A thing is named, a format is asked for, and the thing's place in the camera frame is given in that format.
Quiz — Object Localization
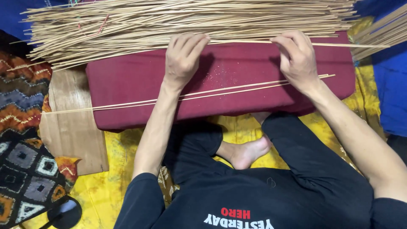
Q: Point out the small bundle of bamboo sticks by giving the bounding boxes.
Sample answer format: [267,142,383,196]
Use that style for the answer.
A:
[350,3,407,61]

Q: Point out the person's left hand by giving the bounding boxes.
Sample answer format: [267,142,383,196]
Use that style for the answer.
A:
[163,33,211,93]

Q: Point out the long loose bamboo stick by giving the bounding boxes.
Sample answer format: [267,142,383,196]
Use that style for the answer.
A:
[92,74,329,110]
[41,74,336,115]

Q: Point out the red rubber band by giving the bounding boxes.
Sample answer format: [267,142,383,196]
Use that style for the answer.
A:
[78,14,110,37]

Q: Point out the large pile of bamboo sticks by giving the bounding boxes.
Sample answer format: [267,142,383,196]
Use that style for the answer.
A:
[6,0,360,72]

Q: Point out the round black object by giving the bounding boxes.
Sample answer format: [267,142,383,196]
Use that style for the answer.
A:
[40,195,83,229]

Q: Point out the person's right hand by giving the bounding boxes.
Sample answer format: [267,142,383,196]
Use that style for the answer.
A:
[270,30,322,95]

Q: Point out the person's black shirt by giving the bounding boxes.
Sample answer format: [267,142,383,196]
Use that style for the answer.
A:
[113,167,407,229]

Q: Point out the maroon cloth-covered cushion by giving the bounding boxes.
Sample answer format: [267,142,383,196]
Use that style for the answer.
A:
[85,31,356,131]

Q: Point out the person's black trousers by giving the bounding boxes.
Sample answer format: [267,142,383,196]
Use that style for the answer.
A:
[162,112,375,194]

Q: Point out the yellow batik cloth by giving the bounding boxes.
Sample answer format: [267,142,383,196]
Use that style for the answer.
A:
[21,16,387,229]

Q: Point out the person's bare foot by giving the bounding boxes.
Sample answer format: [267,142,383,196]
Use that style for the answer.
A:
[216,134,273,170]

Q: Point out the single thin bamboo stick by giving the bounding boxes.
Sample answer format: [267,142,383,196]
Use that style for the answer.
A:
[208,39,390,49]

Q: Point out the multicolour patterned cloth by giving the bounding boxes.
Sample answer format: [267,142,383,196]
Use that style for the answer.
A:
[0,51,82,229]

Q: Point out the brown patterned cloth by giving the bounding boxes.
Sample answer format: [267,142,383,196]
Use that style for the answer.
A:
[158,166,180,205]

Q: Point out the blue cloth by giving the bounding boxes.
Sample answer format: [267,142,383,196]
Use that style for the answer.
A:
[0,0,71,42]
[352,0,407,138]

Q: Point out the brown cardboard sheet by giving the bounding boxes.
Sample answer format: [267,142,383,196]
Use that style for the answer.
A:
[39,65,109,176]

